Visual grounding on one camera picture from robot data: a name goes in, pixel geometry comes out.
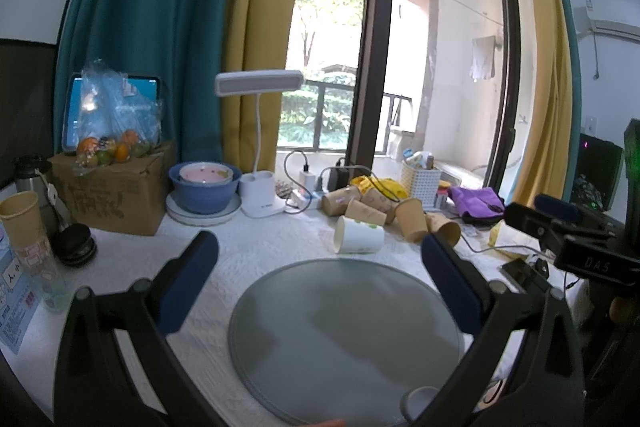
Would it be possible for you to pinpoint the white quilted tablecloth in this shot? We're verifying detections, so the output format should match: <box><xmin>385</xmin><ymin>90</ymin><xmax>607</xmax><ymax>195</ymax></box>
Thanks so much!
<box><xmin>0</xmin><ymin>198</ymin><xmax>586</xmax><ymax>423</ymax></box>

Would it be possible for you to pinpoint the pink white bowl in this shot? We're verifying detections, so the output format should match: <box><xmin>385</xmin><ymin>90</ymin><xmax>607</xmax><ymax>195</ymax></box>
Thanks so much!
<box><xmin>179</xmin><ymin>161</ymin><xmax>234</xmax><ymax>186</ymax></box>

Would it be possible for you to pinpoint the white paper cup green print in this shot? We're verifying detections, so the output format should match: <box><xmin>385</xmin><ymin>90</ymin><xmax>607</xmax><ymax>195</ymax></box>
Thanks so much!
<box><xmin>333</xmin><ymin>216</ymin><xmax>385</xmax><ymax>255</ymax></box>

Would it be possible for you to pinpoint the yellow curtain left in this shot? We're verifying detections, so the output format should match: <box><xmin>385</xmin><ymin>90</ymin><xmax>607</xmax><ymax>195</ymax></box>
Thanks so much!
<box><xmin>221</xmin><ymin>0</ymin><xmax>295</xmax><ymax>172</ymax></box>

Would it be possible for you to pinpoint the brown paper cup lying left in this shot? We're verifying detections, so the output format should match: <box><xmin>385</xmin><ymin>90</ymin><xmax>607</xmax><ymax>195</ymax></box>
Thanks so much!
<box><xmin>321</xmin><ymin>185</ymin><xmax>361</xmax><ymax>217</ymax></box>

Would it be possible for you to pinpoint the computer monitor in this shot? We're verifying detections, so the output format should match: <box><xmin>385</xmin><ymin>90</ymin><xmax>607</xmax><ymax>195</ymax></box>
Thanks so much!
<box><xmin>570</xmin><ymin>133</ymin><xmax>624</xmax><ymax>211</ymax></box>

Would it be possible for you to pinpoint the brown paper cup lying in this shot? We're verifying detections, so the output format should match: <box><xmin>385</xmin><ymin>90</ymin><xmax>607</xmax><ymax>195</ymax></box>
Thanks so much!
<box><xmin>321</xmin><ymin>185</ymin><xmax>361</xmax><ymax>217</ymax></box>
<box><xmin>425</xmin><ymin>212</ymin><xmax>461</xmax><ymax>247</ymax></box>
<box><xmin>361</xmin><ymin>187</ymin><xmax>398</xmax><ymax>225</ymax></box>
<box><xmin>344</xmin><ymin>199</ymin><xmax>386</xmax><ymax>227</ymax></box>

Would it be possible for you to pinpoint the stacked paper cups left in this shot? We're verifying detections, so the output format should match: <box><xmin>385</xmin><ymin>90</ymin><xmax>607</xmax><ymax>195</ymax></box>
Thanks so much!
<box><xmin>0</xmin><ymin>191</ymin><xmax>68</xmax><ymax>313</ymax></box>

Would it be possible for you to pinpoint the yellow curtain right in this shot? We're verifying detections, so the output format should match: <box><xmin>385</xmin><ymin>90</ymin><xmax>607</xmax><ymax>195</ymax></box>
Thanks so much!
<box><xmin>513</xmin><ymin>0</ymin><xmax>573</xmax><ymax>207</ymax></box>

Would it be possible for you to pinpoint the white desk lamp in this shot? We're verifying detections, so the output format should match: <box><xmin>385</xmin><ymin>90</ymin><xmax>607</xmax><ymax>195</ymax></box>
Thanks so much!
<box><xmin>215</xmin><ymin>69</ymin><xmax>304</xmax><ymax>219</ymax></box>

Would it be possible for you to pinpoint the blue bowl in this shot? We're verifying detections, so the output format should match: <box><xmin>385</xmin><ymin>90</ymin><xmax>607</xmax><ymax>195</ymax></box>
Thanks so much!
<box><xmin>168</xmin><ymin>161</ymin><xmax>241</xmax><ymax>215</ymax></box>

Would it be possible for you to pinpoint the brown paper cup lying right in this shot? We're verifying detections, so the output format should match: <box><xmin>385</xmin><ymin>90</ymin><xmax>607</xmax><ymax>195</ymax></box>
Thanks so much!
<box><xmin>425</xmin><ymin>212</ymin><xmax>461</xmax><ymax>247</ymax></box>

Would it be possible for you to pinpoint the steel thermos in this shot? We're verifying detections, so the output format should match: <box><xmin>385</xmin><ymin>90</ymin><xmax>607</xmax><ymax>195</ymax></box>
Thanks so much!
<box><xmin>14</xmin><ymin>154</ymin><xmax>58</xmax><ymax>234</ymax></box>

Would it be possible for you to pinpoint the white power strip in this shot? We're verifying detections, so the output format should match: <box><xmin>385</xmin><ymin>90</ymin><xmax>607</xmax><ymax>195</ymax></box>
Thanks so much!
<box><xmin>291</xmin><ymin>170</ymin><xmax>324</xmax><ymax>211</ymax></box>

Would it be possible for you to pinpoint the yellow curtain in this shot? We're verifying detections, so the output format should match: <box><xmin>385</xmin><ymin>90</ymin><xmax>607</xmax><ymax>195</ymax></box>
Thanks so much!
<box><xmin>513</xmin><ymin>0</ymin><xmax>573</xmax><ymax>207</ymax></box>
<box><xmin>221</xmin><ymin>0</ymin><xmax>295</xmax><ymax>172</ymax></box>

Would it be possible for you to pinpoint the brown paper cup upright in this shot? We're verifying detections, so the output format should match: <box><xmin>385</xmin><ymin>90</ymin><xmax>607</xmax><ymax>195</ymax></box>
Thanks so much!
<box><xmin>395</xmin><ymin>198</ymin><xmax>428</xmax><ymax>243</ymax></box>

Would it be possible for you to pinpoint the bag of oranges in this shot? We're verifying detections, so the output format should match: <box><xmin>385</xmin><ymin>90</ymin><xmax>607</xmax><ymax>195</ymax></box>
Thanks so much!
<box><xmin>76</xmin><ymin>60</ymin><xmax>163</xmax><ymax>173</ymax></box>

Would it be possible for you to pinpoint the brown paper cup lying front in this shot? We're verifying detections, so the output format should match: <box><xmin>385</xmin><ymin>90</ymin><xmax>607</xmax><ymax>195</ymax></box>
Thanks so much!
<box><xmin>344</xmin><ymin>199</ymin><xmax>386</xmax><ymax>227</ymax></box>

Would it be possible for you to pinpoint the teal curtain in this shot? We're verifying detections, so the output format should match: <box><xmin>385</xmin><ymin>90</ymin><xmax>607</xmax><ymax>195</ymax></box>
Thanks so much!
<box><xmin>52</xmin><ymin>0</ymin><xmax>227</xmax><ymax>161</ymax></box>

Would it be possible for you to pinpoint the small grey white lid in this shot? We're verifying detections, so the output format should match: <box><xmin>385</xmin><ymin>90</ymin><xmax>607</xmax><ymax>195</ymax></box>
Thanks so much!
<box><xmin>400</xmin><ymin>386</ymin><xmax>439</xmax><ymax>424</ymax></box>

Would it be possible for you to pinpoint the white plate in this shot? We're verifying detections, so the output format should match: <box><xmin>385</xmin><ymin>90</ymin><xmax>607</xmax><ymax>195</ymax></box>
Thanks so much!
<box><xmin>165</xmin><ymin>193</ymin><xmax>241</xmax><ymax>228</ymax></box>

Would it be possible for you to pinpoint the round grey placemat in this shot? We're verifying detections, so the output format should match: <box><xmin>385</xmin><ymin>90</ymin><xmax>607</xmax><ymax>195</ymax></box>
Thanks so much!
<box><xmin>228</xmin><ymin>259</ymin><xmax>464</xmax><ymax>426</ymax></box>

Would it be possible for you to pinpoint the black round lid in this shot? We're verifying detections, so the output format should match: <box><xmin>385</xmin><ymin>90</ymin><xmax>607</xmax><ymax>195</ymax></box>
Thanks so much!
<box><xmin>49</xmin><ymin>223</ymin><xmax>98</xmax><ymax>268</ymax></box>

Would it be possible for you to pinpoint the purple cloth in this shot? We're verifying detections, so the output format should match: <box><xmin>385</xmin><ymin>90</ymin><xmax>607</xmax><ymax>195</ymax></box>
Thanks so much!
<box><xmin>448</xmin><ymin>186</ymin><xmax>506</xmax><ymax>225</ymax></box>

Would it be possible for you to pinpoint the yellow packet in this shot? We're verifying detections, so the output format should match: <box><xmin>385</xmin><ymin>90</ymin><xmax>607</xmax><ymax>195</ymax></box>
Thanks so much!
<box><xmin>350</xmin><ymin>176</ymin><xmax>409</xmax><ymax>200</ymax></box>

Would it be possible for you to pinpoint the white air conditioner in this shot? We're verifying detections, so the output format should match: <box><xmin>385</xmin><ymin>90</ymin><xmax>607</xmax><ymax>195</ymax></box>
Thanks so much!
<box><xmin>574</xmin><ymin>6</ymin><xmax>640</xmax><ymax>42</ymax></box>

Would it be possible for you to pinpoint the brown paper cup lying back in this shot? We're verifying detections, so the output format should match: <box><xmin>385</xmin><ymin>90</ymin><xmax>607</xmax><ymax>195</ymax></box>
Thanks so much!
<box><xmin>361</xmin><ymin>187</ymin><xmax>398</xmax><ymax>225</ymax></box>

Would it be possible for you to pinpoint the tablet with blue screen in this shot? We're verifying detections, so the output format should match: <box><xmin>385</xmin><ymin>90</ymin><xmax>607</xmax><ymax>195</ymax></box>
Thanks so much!
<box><xmin>61</xmin><ymin>72</ymin><xmax>160</xmax><ymax>154</ymax></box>

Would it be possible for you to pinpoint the white lattice basket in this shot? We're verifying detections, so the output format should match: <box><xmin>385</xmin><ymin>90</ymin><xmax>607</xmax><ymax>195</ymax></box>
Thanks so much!
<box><xmin>400</xmin><ymin>161</ymin><xmax>442</xmax><ymax>210</ymax></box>

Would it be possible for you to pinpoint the blue printed leaflet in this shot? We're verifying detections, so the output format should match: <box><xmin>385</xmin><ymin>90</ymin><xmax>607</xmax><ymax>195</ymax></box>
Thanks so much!
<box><xmin>0</xmin><ymin>228</ymin><xmax>40</xmax><ymax>355</ymax></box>

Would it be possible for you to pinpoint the cardboard box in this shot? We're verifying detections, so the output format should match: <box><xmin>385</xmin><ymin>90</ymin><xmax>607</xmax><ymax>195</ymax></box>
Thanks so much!
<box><xmin>49</xmin><ymin>141</ymin><xmax>176</xmax><ymax>236</ymax></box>

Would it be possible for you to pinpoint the black smartphone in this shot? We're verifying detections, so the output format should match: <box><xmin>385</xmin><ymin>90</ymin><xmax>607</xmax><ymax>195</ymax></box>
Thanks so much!
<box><xmin>500</xmin><ymin>259</ymin><xmax>535</xmax><ymax>293</ymax></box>

